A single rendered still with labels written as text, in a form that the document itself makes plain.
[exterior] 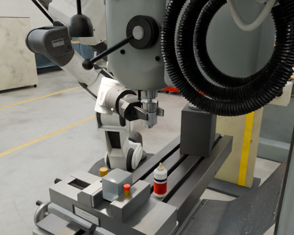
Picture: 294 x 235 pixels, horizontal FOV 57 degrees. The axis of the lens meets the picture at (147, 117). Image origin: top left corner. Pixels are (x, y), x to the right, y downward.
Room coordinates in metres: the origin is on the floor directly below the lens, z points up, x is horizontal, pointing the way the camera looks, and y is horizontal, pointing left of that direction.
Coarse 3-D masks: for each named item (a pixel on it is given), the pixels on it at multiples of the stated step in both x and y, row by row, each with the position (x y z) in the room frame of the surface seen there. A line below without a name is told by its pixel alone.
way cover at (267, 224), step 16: (272, 176) 0.69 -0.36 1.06; (256, 192) 0.70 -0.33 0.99; (272, 192) 0.57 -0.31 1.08; (208, 208) 0.75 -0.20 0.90; (224, 208) 0.73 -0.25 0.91; (240, 208) 0.67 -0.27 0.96; (256, 208) 0.58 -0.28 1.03; (272, 208) 0.48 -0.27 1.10; (192, 224) 0.68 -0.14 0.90; (208, 224) 0.66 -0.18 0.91; (224, 224) 0.63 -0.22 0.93; (240, 224) 0.58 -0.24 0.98; (256, 224) 0.49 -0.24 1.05; (272, 224) 0.42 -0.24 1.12
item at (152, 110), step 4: (140, 104) 0.74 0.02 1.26; (144, 108) 0.72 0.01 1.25; (148, 108) 0.72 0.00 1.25; (152, 108) 0.72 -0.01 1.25; (156, 108) 0.73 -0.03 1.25; (148, 112) 0.72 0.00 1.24; (152, 112) 0.72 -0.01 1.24; (156, 112) 0.73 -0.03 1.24; (152, 116) 0.72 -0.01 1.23; (156, 116) 0.73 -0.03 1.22; (144, 120) 0.72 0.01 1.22; (148, 120) 0.72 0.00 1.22; (152, 120) 0.72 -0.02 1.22; (156, 120) 0.73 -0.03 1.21; (144, 124) 0.72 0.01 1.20; (148, 124) 0.72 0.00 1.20; (152, 124) 0.72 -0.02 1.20
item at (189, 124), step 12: (192, 108) 1.02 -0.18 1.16; (192, 120) 1.00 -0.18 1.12; (204, 120) 0.99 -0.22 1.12; (216, 120) 1.17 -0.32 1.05; (192, 132) 1.00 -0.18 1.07; (204, 132) 0.99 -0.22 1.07; (180, 144) 1.02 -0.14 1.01; (192, 144) 1.00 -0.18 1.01; (204, 144) 0.98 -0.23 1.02; (204, 156) 0.98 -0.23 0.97
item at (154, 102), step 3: (144, 99) 0.75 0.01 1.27; (153, 99) 0.75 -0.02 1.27; (141, 102) 0.73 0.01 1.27; (144, 102) 0.72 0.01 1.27; (147, 102) 0.72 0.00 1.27; (150, 102) 0.72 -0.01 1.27; (153, 102) 0.72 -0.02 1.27; (156, 102) 0.73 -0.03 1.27; (144, 105) 0.72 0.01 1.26; (147, 105) 0.72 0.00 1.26; (150, 105) 0.72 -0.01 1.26; (153, 105) 0.72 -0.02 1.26
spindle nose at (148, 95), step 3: (141, 93) 0.73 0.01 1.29; (144, 93) 0.72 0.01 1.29; (147, 93) 0.72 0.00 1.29; (150, 93) 0.72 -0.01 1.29; (153, 93) 0.72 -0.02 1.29; (156, 93) 0.73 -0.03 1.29; (141, 96) 0.73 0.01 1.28; (144, 96) 0.72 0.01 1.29; (147, 96) 0.72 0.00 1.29; (150, 96) 0.72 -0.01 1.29; (153, 96) 0.72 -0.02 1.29; (156, 96) 0.73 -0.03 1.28
